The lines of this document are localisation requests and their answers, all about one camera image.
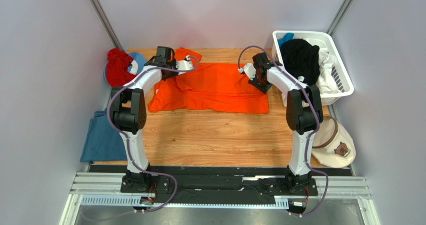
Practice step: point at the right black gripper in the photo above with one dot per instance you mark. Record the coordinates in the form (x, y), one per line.
(258, 84)

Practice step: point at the white t shirt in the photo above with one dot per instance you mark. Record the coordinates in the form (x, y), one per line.
(326, 82)

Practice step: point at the white laundry basket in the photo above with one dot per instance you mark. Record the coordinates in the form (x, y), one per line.
(323, 40)

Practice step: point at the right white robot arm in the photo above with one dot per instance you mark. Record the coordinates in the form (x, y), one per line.
(304, 114)

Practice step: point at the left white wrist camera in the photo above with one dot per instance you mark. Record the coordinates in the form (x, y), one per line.
(185, 65)

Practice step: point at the beige bear cap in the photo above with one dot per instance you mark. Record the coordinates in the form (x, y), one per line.
(333, 146)

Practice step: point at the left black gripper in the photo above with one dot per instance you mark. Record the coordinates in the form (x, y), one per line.
(173, 63)

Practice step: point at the light blue cap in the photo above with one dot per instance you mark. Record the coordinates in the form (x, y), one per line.
(137, 65)

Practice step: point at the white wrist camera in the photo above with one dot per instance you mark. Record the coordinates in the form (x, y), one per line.
(249, 70)
(185, 65)

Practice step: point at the red t shirt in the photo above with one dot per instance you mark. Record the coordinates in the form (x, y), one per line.
(117, 74)

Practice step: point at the folded blue t shirt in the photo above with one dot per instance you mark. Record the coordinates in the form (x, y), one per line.
(103, 143)

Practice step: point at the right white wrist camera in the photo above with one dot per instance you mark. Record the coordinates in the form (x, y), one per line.
(249, 70)

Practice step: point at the orange t shirt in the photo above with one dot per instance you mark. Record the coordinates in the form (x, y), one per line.
(213, 86)

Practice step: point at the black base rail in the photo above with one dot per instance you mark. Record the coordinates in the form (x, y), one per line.
(214, 186)

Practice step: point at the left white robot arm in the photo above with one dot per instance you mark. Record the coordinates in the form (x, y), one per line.
(127, 114)

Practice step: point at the teal blue garment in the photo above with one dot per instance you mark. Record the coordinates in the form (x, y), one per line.
(288, 37)

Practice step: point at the black t shirt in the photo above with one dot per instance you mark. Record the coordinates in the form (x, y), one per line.
(301, 59)

